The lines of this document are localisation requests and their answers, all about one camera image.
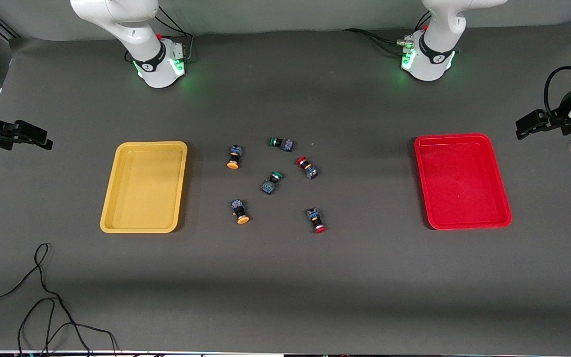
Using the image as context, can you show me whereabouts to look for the red push button switch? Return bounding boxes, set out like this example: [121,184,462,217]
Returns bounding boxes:
[296,156,319,180]
[306,207,327,234]

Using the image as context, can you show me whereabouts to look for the thin black loose cable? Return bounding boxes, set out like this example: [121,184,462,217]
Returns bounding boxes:
[0,242,120,357]

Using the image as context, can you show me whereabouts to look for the green push button switch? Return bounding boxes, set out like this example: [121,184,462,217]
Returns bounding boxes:
[261,171,284,196]
[269,136,294,153]

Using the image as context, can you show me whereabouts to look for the black right arm base cables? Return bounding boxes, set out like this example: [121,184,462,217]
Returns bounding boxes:
[153,4,195,64]

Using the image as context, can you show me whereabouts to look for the yellow push button switch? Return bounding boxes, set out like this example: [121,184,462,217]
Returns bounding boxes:
[226,145,244,171]
[230,199,251,225]

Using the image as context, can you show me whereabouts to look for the red plastic tray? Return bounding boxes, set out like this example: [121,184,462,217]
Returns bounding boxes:
[413,132,513,231]

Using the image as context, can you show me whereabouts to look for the yellow plastic tray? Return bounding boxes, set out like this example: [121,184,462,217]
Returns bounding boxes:
[100,141,188,234]

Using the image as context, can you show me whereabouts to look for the black arm base cables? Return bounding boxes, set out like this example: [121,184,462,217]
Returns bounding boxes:
[153,4,195,64]
[343,10,432,56]

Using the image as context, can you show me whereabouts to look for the black left arm base cables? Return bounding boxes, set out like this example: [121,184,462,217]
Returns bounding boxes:
[343,10,432,56]

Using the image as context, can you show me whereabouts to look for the dark grey table mat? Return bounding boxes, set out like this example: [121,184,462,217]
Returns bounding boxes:
[0,17,571,356]

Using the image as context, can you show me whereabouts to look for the aluminium frame rail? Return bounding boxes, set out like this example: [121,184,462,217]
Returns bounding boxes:
[0,9,21,39]

